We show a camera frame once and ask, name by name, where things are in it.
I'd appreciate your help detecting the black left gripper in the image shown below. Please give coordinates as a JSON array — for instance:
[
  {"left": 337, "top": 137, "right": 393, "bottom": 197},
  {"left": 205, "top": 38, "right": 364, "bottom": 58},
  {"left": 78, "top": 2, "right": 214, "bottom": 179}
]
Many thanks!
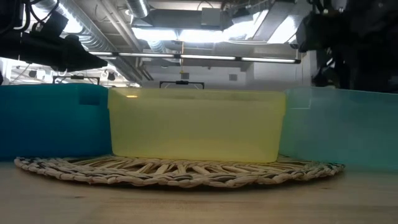
[{"left": 0, "top": 30, "right": 108, "bottom": 73}]

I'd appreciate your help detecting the light teal translucent bin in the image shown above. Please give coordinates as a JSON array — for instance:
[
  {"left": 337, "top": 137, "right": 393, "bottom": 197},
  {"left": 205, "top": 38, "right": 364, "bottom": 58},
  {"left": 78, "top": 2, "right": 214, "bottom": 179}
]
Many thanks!
[{"left": 279, "top": 86, "right": 398, "bottom": 171}]

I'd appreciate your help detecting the blue plastic bin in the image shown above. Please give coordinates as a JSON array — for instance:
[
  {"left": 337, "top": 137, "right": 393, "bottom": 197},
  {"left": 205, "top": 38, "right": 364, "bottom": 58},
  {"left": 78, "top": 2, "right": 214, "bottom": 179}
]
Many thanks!
[{"left": 0, "top": 82, "right": 112, "bottom": 161}]

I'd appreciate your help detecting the long ceiling light bar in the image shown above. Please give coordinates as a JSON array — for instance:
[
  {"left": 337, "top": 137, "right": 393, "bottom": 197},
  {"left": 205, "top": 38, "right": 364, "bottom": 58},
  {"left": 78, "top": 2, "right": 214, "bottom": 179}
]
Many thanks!
[{"left": 88, "top": 50, "right": 302, "bottom": 65}]

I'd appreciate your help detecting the grey ceiling junction box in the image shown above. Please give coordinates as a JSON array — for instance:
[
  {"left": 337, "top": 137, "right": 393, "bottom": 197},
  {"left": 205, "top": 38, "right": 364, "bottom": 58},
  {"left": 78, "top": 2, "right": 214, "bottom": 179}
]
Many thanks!
[{"left": 201, "top": 7, "right": 223, "bottom": 27}]

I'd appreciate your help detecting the yellow translucent plastic bin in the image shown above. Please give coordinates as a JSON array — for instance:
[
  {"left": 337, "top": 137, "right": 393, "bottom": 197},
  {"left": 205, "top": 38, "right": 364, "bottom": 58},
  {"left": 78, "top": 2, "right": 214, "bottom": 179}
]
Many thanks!
[{"left": 108, "top": 86, "right": 287, "bottom": 164}]

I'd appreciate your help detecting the round woven placemat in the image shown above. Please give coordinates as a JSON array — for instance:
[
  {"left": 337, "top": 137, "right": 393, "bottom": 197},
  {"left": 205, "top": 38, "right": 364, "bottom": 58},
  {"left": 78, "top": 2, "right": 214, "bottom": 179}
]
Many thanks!
[{"left": 14, "top": 154, "right": 345, "bottom": 189}]

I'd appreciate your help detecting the black rectangular frame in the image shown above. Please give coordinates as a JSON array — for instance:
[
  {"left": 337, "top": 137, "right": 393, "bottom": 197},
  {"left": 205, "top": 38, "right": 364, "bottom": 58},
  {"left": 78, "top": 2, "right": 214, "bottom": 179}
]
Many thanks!
[
  {"left": 52, "top": 75, "right": 101, "bottom": 85},
  {"left": 159, "top": 80, "right": 205, "bottom": 90}
]

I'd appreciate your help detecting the corrugated silver ceiling duct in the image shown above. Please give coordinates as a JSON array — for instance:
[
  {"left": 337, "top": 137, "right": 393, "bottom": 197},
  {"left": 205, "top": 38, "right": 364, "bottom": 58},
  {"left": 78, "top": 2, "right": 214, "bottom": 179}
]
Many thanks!
[{"left": 37, "top": 0, "right": 118, "bottom": 53}]

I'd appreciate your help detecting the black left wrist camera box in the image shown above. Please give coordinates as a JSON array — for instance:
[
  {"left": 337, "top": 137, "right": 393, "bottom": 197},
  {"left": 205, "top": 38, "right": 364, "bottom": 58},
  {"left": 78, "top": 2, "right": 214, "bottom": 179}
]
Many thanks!
[{"left": 32, "top": 11, "right": 70, "bottom": 40}]

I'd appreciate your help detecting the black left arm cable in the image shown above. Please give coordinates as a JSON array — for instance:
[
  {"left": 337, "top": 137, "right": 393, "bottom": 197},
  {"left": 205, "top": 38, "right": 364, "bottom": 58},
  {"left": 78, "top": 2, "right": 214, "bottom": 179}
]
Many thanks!
[{"left": 21, "top": 0, "right": 60, "bottom": 32}]

